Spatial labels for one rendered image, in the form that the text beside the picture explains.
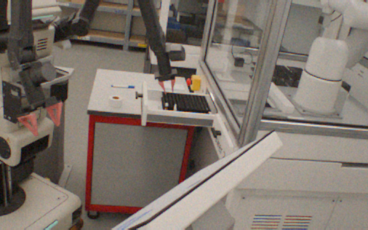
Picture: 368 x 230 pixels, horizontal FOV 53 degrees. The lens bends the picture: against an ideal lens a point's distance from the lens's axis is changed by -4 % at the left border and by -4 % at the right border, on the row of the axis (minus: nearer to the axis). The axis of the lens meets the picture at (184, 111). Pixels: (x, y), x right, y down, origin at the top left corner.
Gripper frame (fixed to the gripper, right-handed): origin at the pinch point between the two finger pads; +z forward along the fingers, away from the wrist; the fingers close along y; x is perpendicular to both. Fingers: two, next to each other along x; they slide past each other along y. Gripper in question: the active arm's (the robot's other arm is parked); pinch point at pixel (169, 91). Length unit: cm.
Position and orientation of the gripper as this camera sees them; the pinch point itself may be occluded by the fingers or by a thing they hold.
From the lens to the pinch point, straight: 174.3
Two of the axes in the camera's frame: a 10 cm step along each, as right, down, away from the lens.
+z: 1.5, 8.8, 4.5
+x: 1.0, 4.4, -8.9
